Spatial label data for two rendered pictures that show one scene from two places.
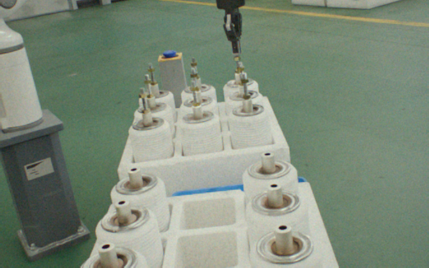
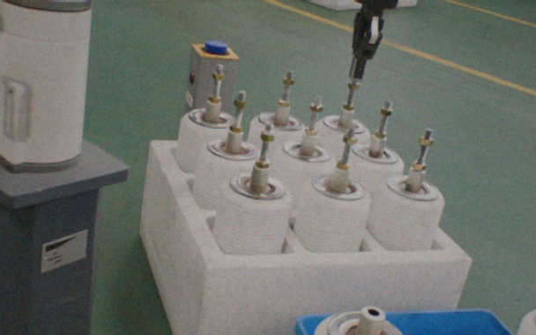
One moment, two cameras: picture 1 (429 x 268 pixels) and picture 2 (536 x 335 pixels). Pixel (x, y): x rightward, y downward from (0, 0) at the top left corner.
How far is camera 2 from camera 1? 0.62 m
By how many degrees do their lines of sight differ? 23
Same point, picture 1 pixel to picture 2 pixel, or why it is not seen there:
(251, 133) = (421, 228)
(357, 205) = not seen: outside the picture
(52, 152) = (93, 220)
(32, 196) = (37, 304)
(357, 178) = (487, 299)
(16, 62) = (81, 35)
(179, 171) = (307, 279)
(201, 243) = not seen: outside the picture
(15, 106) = (53, 124)
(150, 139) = (270, 217)
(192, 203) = not seen: outside the picture
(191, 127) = (338, 207)
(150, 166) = (266, 266)
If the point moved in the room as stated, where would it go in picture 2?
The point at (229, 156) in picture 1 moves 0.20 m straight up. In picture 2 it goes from (389, 262) to (429, 125)
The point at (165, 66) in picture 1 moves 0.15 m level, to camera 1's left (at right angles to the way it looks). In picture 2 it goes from (211, 66) to (124, 60)
